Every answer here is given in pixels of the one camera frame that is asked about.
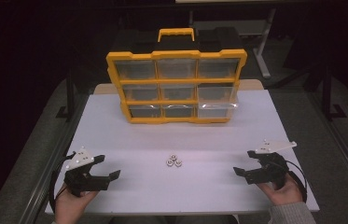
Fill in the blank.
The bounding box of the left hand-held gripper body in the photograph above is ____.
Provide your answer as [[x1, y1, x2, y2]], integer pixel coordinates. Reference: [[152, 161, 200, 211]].
[[63, 147, 111, 198]]

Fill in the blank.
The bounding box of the yellow black organizer cabinet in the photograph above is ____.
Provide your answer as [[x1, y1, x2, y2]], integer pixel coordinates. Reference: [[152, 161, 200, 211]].
[[105, 27, 248, 125]]

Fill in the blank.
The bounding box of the grey metal stand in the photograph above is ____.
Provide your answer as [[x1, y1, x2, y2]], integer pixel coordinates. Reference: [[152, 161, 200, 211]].
[[251, 8, 278, 79]]

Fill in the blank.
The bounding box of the black metal stand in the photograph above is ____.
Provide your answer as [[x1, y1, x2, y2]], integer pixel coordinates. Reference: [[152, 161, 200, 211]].
[[55, 69, 77, 121], [321, 63, 347, 121]]

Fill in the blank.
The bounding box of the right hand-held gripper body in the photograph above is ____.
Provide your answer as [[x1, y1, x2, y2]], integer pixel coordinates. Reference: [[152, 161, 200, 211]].
[[244, 139, 298, 191]]

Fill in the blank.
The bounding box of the person's left hand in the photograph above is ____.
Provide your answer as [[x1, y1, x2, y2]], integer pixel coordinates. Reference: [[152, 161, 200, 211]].
[[54, 184, 100, 224]]

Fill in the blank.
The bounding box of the group of clear organizer drawers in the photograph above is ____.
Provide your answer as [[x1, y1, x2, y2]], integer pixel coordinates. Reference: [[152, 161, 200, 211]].
[[114, 58, 242, 119]]

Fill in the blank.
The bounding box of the person's right hand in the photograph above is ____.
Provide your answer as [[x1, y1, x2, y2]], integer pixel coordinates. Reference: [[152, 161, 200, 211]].
[[256, 173, 304, 207]]

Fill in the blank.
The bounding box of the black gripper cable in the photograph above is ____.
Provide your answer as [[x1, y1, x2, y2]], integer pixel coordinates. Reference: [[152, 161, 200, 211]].
[[48, 151, 77, 213], [285, 160, 309, 203]]

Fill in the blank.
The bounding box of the aluminium frame rail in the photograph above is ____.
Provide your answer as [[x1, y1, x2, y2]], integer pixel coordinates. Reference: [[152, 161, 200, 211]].
[[307, 92, 348, 200], [18, 92, 90, 224]]

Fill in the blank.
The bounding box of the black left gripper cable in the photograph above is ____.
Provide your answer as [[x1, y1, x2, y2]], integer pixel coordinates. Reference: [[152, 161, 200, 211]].
[[48, 151, 77, 213]]

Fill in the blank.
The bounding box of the large clear plastic drawer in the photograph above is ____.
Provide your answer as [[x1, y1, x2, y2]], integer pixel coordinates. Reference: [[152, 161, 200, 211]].
[[197, 102, 240, 119]]

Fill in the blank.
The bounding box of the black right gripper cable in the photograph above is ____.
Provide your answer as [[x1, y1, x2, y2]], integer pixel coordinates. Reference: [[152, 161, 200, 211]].
[[285, 160, 309, 203]]

